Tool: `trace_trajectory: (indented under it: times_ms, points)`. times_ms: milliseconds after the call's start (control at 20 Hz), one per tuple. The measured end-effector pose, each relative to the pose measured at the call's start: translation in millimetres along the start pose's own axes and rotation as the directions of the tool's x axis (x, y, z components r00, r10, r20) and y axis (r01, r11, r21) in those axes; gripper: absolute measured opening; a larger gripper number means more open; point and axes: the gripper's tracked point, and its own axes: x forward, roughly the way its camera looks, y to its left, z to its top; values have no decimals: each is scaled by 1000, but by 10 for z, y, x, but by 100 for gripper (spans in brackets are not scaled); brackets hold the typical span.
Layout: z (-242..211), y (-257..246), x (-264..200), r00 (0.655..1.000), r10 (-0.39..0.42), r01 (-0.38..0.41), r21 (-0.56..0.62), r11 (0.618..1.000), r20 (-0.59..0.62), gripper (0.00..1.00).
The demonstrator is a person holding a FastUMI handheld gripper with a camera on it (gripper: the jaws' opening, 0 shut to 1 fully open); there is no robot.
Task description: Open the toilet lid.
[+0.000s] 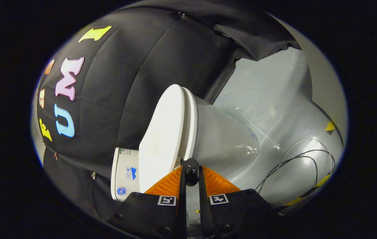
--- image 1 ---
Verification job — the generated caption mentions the black round lid handle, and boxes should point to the black round lid handle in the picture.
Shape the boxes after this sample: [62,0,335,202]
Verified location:
[182,158,200,186]

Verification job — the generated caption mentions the white toilet lid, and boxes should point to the white toilet lid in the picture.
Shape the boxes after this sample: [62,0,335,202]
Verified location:
[139,84,186,195]

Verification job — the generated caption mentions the yellow black tape strip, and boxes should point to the yellow black tape strip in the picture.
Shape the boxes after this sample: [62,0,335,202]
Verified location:
[283,174,332,207]

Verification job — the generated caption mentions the black white floor cables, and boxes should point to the black white floor cables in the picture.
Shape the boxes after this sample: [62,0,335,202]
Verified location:
[255,139,334,199]

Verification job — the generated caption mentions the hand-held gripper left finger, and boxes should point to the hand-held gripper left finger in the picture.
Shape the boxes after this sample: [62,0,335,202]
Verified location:
[107,165,188,239]

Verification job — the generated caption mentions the small yellow black tape piece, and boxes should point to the small yellow black tape piece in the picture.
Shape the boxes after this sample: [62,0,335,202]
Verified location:
[325,120,337,136]

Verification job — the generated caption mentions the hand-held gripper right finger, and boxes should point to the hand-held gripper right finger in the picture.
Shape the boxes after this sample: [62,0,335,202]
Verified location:
[198,165,273,239]

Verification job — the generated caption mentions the white ceramic toilet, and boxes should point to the white ceramic toilet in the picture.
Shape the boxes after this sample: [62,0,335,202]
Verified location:
[111,87,259,202]

